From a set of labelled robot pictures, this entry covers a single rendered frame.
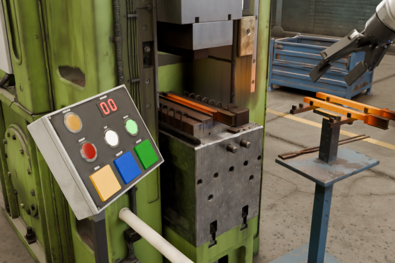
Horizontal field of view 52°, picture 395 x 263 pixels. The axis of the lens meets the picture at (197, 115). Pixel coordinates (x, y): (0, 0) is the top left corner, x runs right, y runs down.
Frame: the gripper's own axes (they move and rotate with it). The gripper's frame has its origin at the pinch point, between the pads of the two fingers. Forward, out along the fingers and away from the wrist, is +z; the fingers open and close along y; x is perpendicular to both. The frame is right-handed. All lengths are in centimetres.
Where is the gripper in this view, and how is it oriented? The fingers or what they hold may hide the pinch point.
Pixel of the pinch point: (332, 77)
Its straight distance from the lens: 115.4
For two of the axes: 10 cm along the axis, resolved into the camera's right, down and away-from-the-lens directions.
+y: -8.6, -0.3, -5.1
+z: -4.3, 5.9, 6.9
